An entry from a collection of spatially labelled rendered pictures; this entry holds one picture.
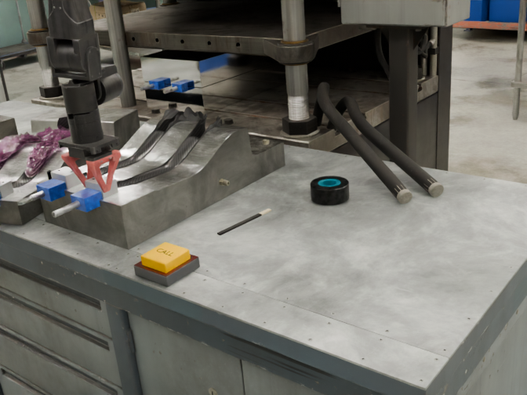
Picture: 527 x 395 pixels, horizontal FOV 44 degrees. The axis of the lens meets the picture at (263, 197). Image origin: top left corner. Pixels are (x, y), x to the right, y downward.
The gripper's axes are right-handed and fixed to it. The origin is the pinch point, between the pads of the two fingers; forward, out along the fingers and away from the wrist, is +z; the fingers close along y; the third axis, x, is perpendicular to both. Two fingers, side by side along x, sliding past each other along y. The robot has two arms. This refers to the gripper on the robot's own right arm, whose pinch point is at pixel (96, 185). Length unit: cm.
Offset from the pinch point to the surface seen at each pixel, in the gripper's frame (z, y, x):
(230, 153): 1.7, -8.4, -29.0
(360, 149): 5, -28, -50
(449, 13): -19, -32, -88
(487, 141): 90, 35, -312
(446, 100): 24, -1, -161
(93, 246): 10.9, -0.9, 4.1
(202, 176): 3.9, -8.3, -19.9
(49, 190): 1.0, 8.7, 4.7
